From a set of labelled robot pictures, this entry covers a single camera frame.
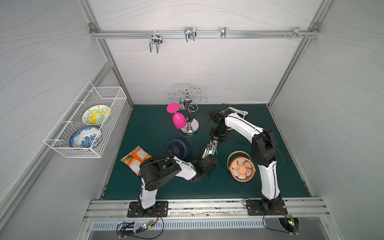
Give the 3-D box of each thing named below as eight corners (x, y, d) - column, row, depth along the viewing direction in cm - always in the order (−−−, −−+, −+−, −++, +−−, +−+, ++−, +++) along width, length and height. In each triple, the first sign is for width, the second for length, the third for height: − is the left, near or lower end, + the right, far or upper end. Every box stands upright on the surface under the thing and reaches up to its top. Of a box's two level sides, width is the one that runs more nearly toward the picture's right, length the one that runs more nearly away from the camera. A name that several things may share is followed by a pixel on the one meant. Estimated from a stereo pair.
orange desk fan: (230, 183, 83) (233, 177, 75) (226, 158, 93) (229, 150, 85) (252, 183, 83) (257, 177, 75) (246, 158, 93) (250, 150, 85)
